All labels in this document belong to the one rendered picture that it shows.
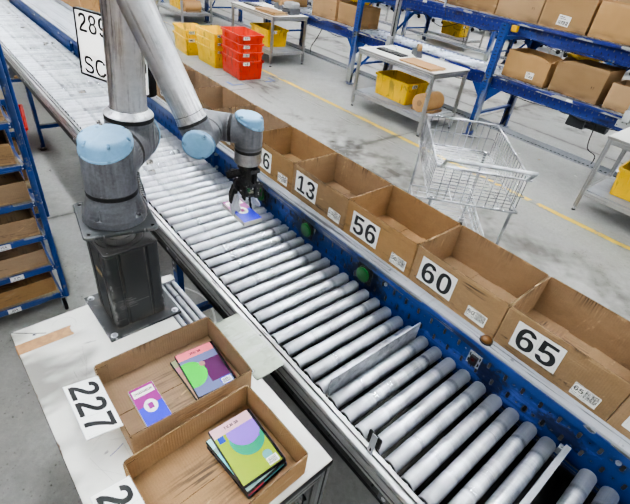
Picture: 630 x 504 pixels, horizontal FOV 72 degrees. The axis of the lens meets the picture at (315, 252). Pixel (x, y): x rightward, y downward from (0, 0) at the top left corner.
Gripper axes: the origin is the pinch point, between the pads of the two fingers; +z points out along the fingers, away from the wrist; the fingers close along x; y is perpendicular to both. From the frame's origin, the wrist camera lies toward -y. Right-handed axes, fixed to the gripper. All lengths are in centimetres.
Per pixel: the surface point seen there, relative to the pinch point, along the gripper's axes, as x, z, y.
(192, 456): -49, 33, 59
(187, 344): -33, 35, 21
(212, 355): -29, 32, 32
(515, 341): 52, 14, 91
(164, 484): -58, 33, 61
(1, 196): -67, 37, -106
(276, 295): 9.1, 35.8, 15.0
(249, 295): -0.2, 36.4, 9.1
